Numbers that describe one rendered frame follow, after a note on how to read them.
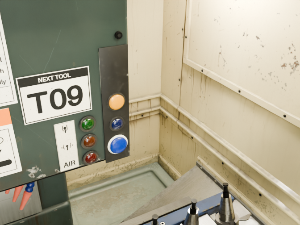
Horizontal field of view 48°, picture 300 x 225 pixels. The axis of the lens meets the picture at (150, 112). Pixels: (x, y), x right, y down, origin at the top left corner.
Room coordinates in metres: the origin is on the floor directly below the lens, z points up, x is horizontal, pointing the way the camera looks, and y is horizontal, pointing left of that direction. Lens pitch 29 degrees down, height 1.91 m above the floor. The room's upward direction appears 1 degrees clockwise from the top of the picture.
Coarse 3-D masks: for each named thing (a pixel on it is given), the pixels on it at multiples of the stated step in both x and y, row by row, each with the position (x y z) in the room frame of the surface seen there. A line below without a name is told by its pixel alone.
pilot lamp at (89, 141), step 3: (87, 138) 0.43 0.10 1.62; (90, 138) 0.43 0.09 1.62; (93, 138) 0.44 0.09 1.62; (84, 141) 0.43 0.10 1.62; (87, 141) 0.43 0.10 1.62; (90, 141) 0.43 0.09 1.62; (93, 141) 0.43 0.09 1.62; (84, 144) 0.43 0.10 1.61; (87, 144) 0.43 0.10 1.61; (90, 144) 0.43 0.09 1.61; (93, 144) 0.44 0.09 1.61
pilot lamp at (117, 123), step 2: (114, 120) 0.46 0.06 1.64; (116, 120) 0.46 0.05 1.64; (118, 120) 0.46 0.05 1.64; (120, 120) 0.46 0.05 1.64; (112, 122) 0.45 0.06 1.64; (114, 122) 0.45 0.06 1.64; (116, 122) 0.45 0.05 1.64; (118, 122) 0.46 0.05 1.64; (120, 122) 0.46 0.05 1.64; (122, 122) 0.46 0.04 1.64; (112, 124) 0.45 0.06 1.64; (114, 124) 0.45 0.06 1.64; (116, 124) 0.45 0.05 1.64; (118, 124) 0.46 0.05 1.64; (120, 124) 0.46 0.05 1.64; (122, 124) 0.46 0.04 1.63; (112, 126) 0.45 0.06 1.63; (114, 126) 0.45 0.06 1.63; (116, 126) 0.45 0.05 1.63; (118, 126) 0.46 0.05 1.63; (120, 126) 0.46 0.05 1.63; (114, 128) 0.45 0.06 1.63; (116, 128) 0.45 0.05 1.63; (118, 128) 0.46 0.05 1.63
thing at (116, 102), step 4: (112, 96) 0.45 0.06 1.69; (116, 96) 0.45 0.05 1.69; (120, 96) 0.46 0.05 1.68; (112, 100) 0.45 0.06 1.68; (116, 100) 0.45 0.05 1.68; (120, 100) 0.46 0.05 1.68; (124, 100) 0.46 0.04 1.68; (112, 104) 0.45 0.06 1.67; (116, 104) 0.45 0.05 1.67; (120, 104) 0.46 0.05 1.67; (112, 108) 0.45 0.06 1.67; (116, 108) 0.45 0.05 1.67
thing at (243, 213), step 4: (236, 200) 0.73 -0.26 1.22; (236, 204) 0.72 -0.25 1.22; (240, 204) 0.72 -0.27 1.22; (236, 208) 0.70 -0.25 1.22; (240, 208) 0.70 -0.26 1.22; (244, 208) 0.70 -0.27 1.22; (236, 212) 0.68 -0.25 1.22; (240, 212) 0.68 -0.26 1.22; (244, 212) 0.69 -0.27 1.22; (248, 212) 0.69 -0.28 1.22; (240, 216) 0.67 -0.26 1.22; (244, 216) 0.67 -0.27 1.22; (248, 216) 0.67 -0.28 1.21; (240, 220) 0.66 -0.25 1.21; (244, 220) 0.66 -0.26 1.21
